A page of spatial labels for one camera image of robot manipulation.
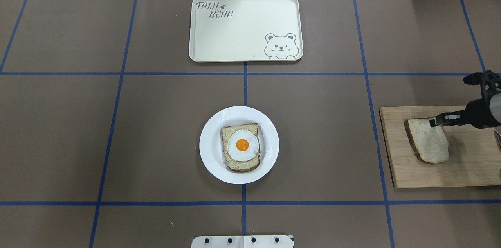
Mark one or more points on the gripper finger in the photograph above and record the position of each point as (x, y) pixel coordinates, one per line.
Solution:
(446, 121)
(456, 115)

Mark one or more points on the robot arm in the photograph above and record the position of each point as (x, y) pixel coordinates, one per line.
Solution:
(495, 109)

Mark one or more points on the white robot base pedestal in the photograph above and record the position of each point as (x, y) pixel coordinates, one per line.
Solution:
(244, 241)

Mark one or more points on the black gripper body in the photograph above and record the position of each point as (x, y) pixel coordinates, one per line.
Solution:
(478, 113)

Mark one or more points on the wooden cutting board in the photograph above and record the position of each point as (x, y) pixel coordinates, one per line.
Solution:
(474, 153)

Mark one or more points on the fried egg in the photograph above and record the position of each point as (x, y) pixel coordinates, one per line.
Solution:
(243, 145)

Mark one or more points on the white round plate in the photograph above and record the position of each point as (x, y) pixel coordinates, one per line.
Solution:
(211, 149)

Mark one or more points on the cream bear tray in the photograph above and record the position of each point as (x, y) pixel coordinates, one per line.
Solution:
(245, 30)

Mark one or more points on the bread slice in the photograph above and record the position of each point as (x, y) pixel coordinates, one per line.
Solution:
(429, 144)
(236, 166)

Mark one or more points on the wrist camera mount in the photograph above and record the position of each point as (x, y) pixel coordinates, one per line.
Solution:
(489, 82)

